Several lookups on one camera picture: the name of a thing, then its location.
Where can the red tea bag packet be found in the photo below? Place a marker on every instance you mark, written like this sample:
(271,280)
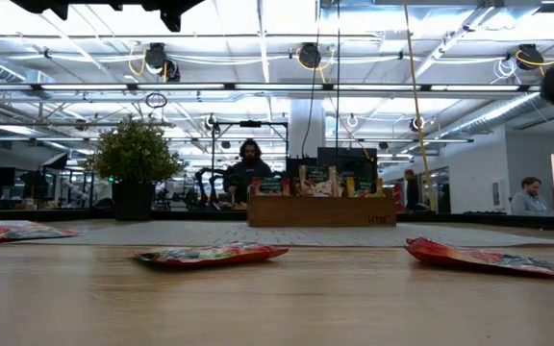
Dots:
(209,254)
(474,257)
(19,230)
(270,186)

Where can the wooden three-compartment box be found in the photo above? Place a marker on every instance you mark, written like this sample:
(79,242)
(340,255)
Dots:
(320,211)

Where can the potted green plant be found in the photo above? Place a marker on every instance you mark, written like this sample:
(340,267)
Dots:
(135,154)

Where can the person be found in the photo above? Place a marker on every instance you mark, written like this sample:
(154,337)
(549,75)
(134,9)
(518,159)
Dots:
(410,190)
(529,199)
(248,170)

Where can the black computer tower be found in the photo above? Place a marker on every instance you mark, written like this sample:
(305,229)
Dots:
(294,173)

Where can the grey woven placemat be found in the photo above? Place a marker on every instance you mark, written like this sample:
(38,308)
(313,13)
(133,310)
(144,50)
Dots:
(306,235)

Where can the black metal gantry frame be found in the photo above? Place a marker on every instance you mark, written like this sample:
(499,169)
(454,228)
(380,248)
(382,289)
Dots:
(250,123)

